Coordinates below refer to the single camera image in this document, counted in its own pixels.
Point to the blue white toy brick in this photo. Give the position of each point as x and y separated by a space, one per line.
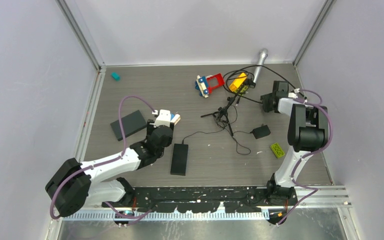
174 118

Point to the black power adapter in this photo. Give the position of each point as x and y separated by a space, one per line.
261 131

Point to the black mini tripod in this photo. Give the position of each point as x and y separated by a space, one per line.
221 116

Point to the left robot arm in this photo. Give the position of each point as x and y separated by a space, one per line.
78 184

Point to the teal block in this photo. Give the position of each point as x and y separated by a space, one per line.
115 76

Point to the red blue toy vehicle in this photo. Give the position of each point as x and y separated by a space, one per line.
205 85

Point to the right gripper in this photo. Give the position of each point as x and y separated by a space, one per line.
265 99

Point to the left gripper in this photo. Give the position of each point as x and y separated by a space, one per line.
150 127

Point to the green toy brick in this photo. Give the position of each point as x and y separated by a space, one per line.
277 150

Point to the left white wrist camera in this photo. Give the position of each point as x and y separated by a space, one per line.
162 118

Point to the silver microphone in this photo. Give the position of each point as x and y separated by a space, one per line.
263 54

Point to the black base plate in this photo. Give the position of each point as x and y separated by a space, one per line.
234 199

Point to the black network switch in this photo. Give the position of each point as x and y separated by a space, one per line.
179 159

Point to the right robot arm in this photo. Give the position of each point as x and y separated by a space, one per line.
308 133

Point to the yellow toy brick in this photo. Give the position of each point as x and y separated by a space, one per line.
239 84

